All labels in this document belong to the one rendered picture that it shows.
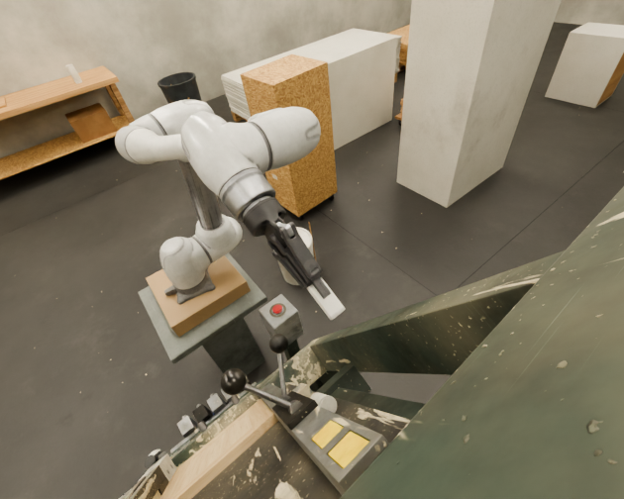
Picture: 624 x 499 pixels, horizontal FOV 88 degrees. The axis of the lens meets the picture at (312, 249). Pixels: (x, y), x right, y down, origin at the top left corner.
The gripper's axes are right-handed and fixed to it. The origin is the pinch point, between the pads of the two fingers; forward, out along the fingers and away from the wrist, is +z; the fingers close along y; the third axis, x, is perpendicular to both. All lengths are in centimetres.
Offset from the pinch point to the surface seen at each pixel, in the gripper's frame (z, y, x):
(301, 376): 17, 69, 2
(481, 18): -76, 57, -208
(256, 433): 14.2, 28.2, 22.3
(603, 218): 5.4, -42.3, -0.5
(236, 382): 1.8, -1.8, 19.4
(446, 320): 12.2, -14.4, -7.0
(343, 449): 11.5, -22.0, 14.8
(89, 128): -359, 343, 0
